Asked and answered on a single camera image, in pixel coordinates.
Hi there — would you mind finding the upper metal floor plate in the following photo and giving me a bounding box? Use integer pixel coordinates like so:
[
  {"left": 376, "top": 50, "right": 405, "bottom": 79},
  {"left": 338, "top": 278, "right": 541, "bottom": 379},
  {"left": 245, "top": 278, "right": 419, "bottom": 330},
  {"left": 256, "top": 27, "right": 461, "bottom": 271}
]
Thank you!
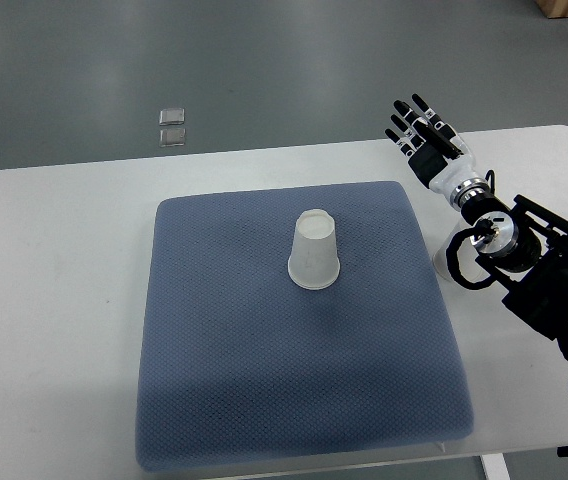
[{"left": 159, "top": 107, "right": 185, "bottom": 126}]

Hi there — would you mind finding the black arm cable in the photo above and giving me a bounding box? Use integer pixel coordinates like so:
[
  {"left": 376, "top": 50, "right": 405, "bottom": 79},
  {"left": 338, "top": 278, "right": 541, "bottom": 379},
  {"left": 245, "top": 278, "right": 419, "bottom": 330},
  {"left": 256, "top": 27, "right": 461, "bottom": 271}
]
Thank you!
[{"left": 445, "top": 223, "right": 503, "bottom": 291}]

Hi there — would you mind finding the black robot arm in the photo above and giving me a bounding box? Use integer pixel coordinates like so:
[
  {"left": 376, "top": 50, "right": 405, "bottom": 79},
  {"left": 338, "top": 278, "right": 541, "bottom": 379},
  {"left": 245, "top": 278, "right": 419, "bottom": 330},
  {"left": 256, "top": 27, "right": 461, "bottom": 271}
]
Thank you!
[{"left": 446, "top": 191, "right": 568, "bottom": 361}]

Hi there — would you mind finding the white paper cup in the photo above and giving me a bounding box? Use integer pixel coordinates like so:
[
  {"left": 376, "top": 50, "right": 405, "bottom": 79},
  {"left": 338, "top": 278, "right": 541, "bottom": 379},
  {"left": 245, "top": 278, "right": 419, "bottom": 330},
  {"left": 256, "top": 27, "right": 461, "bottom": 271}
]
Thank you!
[
  {"left": 287, "top": 209, "right": 341, "bottom": 290},
  {"left": 432, "top": 219, "right": 483, "bottom": 282}
]

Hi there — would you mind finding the blue mesh cushion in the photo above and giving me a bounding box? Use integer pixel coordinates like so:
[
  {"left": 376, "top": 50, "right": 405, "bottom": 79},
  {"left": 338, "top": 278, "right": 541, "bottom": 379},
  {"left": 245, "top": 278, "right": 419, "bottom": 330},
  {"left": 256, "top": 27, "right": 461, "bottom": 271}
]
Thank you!
[{"left": 136, "top": 181, "right": 474, "bottom": 471}]

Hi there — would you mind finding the white paper cup on cushion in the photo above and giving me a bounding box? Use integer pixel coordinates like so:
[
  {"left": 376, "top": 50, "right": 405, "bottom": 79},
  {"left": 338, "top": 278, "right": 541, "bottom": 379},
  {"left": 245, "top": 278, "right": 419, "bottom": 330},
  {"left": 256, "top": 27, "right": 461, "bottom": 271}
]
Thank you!
[{"left": 287, "top": 209, "right": 341, "bottom": 290}]

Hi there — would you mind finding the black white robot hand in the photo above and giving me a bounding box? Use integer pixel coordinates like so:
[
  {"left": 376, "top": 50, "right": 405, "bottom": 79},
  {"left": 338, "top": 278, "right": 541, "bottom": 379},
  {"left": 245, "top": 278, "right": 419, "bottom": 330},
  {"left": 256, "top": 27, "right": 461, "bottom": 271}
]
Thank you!
[{"left": 385, "top": 94, "right": 490, "bottom": 210}]

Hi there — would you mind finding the white table leg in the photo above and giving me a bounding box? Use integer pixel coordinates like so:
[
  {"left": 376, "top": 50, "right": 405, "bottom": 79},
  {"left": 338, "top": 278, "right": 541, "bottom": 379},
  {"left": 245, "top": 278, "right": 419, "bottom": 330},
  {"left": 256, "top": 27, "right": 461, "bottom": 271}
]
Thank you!
[{"left": 480, "top": 453, "right": 510, "bottom": 480}]

